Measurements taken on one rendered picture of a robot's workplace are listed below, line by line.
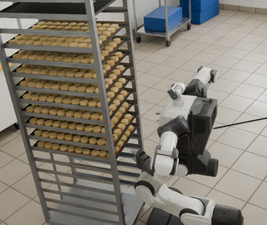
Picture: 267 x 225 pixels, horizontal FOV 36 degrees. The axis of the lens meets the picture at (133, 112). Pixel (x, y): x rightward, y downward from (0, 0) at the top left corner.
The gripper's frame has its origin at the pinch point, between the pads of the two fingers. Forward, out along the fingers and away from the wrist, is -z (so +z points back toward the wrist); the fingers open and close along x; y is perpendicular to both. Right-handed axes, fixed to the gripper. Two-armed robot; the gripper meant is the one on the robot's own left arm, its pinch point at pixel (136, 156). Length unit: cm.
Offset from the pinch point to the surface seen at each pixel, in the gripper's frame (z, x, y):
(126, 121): -32.0, 2.2, -17.7
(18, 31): -55, 73, 30
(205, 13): -294, -70, -379
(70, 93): -34, 37, 17
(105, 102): -12.1, 35.4, 8.2
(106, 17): -333, -39, -213
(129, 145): -43, -27, -26
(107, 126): -12.6, 19.6, 8.5
